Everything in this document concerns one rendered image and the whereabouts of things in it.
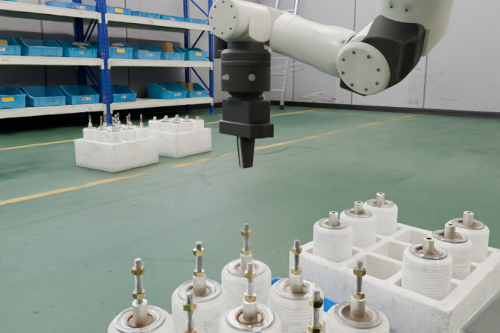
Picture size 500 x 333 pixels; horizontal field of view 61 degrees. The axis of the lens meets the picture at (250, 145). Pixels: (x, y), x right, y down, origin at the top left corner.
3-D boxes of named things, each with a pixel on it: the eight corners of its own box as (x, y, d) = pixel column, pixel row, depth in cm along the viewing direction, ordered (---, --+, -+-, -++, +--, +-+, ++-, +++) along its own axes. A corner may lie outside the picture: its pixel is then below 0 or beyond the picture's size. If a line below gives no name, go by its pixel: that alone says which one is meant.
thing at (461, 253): (472, 309, 100) (479, 237, 97) (457, 326, 94) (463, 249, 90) (431, 294, 107) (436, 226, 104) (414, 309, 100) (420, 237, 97)
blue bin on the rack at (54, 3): (44, 12, 496) (43, 2, 494) (75, 15, 525) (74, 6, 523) (65, 7, 465) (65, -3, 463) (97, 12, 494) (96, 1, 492)
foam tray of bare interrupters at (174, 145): (211, 150, 343) (211, 128, 340) (175, 158, 313) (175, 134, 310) (178, 146, 366) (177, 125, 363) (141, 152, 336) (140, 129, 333)
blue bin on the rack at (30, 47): (10, 57, 473) (8, 38, 470) (45, 58, 502) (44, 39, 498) (28, 56, 441) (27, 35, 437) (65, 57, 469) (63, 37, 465)
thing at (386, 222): (399, 262, 125) (403, 204, 122) (384, 273, 118) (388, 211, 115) (370, 253, 132) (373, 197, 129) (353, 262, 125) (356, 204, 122)
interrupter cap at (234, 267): (274, 270, 82) (274, 266, 82) (245, 283, 76) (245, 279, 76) (246, 257, 87) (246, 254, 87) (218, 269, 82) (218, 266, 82)
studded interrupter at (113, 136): (125, 157, 280) (123, 117, 275) (118, 160, 271) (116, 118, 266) (111, 157, 282) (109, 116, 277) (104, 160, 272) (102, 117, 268)
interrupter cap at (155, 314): (104, 323, 64) (104, 319, 64) (146, 303, 70) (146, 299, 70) (134, 344, 59) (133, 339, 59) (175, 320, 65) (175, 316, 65)
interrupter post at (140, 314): (129, 322, 64) (128, 302, 64) (142, 315, 66) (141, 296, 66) (138, 328, 63) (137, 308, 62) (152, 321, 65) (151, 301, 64)
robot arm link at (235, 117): (288, 135, 75) (289, 67, 73) (246, 141, 69) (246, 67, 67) (243, 128, 85) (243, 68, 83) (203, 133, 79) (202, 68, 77)
